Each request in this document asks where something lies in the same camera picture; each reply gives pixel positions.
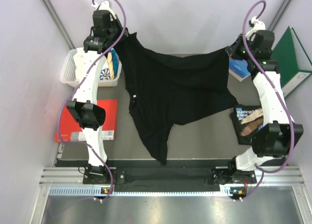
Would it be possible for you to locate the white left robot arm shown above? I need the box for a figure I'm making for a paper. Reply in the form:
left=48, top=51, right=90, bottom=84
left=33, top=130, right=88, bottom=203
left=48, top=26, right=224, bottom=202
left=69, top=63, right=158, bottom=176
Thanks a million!
left=66, top=9, right=124, bottom=183

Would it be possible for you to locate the cream t-shirt in basket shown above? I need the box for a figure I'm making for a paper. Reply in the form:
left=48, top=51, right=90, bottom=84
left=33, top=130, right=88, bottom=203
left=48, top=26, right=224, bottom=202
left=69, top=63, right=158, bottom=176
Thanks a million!
left=107, top=52, right=115, bottom=80

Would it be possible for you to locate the aluminium rail frame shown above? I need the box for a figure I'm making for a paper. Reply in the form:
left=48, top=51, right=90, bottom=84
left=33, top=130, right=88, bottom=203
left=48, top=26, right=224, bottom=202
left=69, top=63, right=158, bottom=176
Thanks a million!
left=30, top=166, right=312, bottom=224

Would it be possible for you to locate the blue orange book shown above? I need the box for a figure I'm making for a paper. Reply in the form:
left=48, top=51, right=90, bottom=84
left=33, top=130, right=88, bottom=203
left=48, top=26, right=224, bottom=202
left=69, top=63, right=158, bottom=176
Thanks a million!
left=229, top=60, right=250, bottom=82

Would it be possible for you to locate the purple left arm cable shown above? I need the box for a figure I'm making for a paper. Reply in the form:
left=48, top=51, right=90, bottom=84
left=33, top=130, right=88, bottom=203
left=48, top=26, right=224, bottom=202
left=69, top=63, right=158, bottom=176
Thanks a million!
left=56, top=0, right=127, bottom=202

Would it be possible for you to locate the folded black printed t-shirt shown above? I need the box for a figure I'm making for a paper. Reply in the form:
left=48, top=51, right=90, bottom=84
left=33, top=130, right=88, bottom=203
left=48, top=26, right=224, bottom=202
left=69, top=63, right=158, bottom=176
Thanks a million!
left=230, top=104, right=264, bottom=145

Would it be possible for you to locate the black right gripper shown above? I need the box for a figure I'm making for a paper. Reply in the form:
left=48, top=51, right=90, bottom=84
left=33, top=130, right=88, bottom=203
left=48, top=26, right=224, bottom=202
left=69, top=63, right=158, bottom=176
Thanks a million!
left=225, top=34, right=255, bottom=62

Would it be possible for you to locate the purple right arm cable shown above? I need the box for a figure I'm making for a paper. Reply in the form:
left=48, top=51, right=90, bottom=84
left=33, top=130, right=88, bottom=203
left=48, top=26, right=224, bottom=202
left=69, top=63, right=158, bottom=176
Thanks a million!
left=241, top=0, right=296, bottom=202

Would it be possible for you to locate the green binder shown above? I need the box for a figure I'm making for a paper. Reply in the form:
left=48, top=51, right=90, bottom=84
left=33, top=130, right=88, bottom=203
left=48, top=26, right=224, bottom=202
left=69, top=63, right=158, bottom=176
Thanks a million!
left=272, top=27, right=312, bottom=97

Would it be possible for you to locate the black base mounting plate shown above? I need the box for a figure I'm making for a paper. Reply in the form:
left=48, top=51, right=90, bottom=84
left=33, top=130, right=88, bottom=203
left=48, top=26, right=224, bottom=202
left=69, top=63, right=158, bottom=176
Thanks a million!
left=85, top=167, right=257, bottom=185

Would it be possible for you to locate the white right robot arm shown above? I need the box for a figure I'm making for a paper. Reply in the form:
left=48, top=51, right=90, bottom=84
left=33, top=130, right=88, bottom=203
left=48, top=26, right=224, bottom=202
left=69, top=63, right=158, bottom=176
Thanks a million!
left=227, top=29, right=304, bottom=183

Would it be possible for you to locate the white t-shirt with flower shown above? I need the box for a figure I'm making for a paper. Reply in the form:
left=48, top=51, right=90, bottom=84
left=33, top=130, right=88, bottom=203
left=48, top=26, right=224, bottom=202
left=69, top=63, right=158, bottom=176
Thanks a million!
left=73, top=47, right=112, bottom=82

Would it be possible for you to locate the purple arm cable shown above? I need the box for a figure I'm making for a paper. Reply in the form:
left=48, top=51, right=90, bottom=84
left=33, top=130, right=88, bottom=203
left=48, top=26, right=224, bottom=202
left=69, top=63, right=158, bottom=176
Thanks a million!
left=56, top=0, right=127, bottom=202
left=241, top=0, right=296, bottom=202

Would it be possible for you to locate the white plastic laundry basket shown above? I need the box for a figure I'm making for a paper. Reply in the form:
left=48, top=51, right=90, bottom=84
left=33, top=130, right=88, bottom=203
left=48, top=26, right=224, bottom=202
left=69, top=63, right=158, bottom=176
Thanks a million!
left=59, top=47, right=122, bottom=87

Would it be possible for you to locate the blue t-shirt in basket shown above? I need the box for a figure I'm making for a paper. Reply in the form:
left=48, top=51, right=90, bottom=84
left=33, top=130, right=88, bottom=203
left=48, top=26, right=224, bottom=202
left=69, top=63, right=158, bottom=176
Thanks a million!
left=111, top=48, right=120, bottom=78

